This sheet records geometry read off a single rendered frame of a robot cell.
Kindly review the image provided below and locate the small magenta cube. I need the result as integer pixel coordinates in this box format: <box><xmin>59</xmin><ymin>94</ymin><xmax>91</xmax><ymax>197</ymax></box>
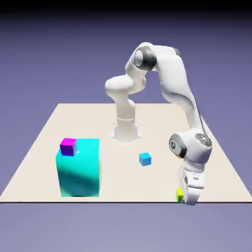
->
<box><xmin>60</xmin><ymin>138</ymin><xmax>78</xmax><ymax>157</ymax></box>

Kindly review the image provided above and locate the large cyan box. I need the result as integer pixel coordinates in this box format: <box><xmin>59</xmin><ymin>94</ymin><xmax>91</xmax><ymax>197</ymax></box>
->
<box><xmin>55</xmin><ymin>138</ymin><xmax>101</xmax><ymax>197</ymax></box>

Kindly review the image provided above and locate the small yellow-green cube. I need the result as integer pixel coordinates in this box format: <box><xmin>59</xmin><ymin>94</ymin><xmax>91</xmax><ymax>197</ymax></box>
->
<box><xmin>176</xmin><ymin>188</ymin><xmax>185</xmax><ymax>204</ymax></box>

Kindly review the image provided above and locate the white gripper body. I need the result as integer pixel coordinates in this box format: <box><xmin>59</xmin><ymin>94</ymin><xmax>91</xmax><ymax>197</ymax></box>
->
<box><xmin>181</xmin><ymin>170</ymin><xmax>205</xmax><ymax>206</ymax></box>

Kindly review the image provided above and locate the small blue cube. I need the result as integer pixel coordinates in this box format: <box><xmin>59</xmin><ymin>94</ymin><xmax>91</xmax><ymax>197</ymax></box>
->
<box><xmin>139</xmin><ymin>152</ymin><xmax>152</xmax><ymax>167</ymax></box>

